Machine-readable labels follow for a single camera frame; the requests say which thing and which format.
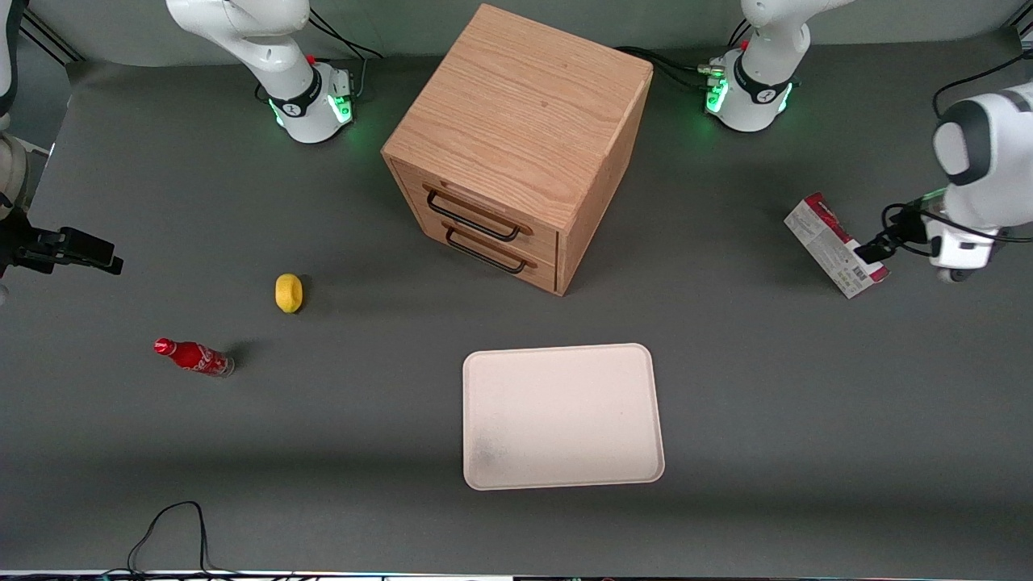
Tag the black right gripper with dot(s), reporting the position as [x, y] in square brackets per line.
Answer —
[18, 242]

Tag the wooden drawer cabinet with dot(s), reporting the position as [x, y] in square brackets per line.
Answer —
[516, 105]

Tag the black frame strut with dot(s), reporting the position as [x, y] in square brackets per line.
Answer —
[48, 36]
[1025, 39]

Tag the yellow lemon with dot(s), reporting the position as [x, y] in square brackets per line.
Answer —
[288, 293]

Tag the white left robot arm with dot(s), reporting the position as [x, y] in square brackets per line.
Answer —
[759, 97]

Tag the wooden drawer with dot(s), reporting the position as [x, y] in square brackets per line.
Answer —
[542, 240]
[545, 275]

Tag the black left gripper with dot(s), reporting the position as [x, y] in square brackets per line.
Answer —
[901, 229]

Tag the red cola bottle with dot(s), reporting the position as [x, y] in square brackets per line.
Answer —
[194, 356]

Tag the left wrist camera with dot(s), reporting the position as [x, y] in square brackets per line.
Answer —
[955, 274]

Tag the white plastic tray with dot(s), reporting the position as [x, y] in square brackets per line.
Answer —
[565, 415]

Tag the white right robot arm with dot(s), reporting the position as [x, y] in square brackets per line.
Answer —
[299, 97]

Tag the red cookie box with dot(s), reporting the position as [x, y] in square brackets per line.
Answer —
[823, 234]

